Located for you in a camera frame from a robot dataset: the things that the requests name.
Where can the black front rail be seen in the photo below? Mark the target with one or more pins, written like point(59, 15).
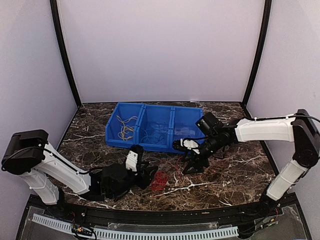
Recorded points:
point(96, 213)

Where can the blue storage bin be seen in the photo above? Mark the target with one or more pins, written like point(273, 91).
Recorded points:
point(184, 125)
point(154, 131)
point(121, 126)

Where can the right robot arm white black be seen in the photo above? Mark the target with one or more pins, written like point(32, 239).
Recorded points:
point(297, 128)

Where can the right blue storage bin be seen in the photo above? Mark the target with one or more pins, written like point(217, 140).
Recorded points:
point(184, 125)

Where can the left blue storage bin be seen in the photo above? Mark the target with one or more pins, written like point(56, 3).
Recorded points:
point(121, 126)

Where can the white slotted cable duct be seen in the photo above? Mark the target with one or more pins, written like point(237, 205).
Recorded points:
point(98, 233)

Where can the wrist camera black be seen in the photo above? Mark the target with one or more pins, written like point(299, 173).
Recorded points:
point(114, 177)
point(209, 124)

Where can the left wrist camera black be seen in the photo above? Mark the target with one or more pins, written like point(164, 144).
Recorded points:
point(114, 177)

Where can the right black frame post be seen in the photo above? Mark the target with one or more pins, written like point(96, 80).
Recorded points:
point(258, 52)

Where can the left black frame post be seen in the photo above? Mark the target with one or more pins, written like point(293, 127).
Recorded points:
point(63, 52)

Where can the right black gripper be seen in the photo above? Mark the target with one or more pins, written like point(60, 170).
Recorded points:
point(196, 158)

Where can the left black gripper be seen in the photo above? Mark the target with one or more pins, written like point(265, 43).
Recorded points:
point(145, 180)

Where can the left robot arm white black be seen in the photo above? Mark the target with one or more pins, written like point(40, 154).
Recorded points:
point(30, 156)

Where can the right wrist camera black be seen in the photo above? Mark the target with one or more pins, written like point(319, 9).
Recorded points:
point(209, 124)

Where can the middle blue storage bin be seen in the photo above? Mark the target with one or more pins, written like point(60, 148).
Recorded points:
point(154, 131)

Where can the black frame post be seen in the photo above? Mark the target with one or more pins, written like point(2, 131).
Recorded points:
point(63, 52)
point(258, 52)

